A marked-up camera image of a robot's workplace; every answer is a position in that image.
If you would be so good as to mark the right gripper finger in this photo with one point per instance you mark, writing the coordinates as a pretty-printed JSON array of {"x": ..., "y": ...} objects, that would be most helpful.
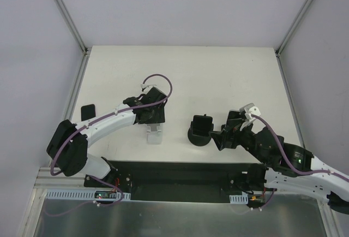
[
  {"x": 235, "y": 119},
  {"x": 221, "y": 139}
]

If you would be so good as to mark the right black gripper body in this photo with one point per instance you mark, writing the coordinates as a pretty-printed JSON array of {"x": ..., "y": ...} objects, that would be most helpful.
[{"x": 227, "y": 132}]

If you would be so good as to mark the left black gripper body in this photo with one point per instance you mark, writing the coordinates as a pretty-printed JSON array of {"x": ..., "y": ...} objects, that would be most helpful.
[{"x": 152, "y": 117}]

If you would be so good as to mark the white folding phone stand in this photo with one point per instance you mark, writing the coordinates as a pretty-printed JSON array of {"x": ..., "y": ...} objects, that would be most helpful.
[{"x": 154, "y": 133}]

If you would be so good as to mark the black round base phone stand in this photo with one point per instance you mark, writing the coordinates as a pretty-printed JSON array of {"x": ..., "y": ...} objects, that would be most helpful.
[{"x": 198, "y": 140}]

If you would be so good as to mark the purple edged black phone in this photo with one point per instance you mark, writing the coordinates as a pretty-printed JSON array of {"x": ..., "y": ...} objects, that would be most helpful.
[{"x": 87, "y": 112}]

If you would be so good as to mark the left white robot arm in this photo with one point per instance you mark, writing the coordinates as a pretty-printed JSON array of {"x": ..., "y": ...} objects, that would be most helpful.
[{"x": 69, "y": 145}]

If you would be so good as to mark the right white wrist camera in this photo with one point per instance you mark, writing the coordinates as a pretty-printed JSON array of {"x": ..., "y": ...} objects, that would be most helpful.
[{"x": 248, "y": 112}]

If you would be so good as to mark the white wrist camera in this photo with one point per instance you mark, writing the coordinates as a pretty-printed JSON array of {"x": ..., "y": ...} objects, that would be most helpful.
[
  {"x": 145, "y": 86},
  {"x": 248, "y": 112}
]

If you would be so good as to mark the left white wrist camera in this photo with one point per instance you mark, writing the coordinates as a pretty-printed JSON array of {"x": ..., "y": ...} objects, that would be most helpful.
[{"x": 145, "y": 86}]

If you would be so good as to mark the right white cable duct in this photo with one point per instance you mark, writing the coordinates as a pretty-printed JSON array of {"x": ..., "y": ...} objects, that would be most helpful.
[{"x": 245, "y": 198}]

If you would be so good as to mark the white cable duct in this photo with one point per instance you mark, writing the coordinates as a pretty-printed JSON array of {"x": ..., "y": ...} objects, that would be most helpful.
[
  {"x": 77, "y": 194},
  {"x": 245, "y": 198}
]

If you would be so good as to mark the left white cable duct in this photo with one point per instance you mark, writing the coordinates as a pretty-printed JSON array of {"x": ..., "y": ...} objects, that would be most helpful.
[{"x": 77, "y": 194}]

